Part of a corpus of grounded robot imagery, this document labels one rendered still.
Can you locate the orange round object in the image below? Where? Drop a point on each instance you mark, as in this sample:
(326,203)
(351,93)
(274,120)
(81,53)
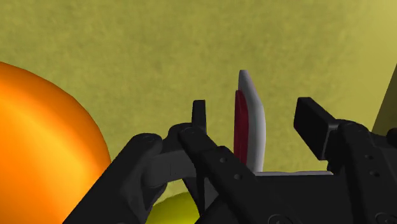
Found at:
(43,145)

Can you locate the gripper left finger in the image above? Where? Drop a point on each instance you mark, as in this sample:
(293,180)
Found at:
(204,155)

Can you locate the white and red flat object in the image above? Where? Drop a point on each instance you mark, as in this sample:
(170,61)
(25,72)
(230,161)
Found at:
(256,130)

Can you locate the yellow round object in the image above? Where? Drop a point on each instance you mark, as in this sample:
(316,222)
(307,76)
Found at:
(176,211)

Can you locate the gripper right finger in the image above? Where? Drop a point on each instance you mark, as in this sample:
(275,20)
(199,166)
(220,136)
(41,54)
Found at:
(350,149)

